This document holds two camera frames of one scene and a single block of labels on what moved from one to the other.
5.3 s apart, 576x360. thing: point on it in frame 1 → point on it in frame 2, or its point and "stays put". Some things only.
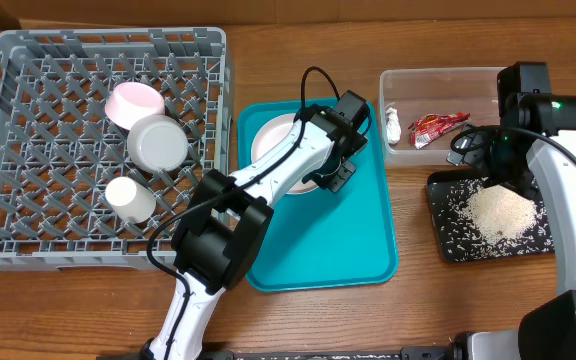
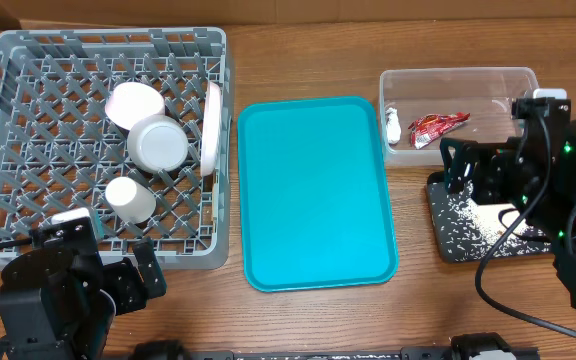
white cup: [129, 199] stays put
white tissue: [393, 128] stays put
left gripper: [338, 177] → [126, 277]
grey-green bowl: [158, 144] stays put
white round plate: [269, 132] → [212, 130]
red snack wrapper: [428, 127] stays put
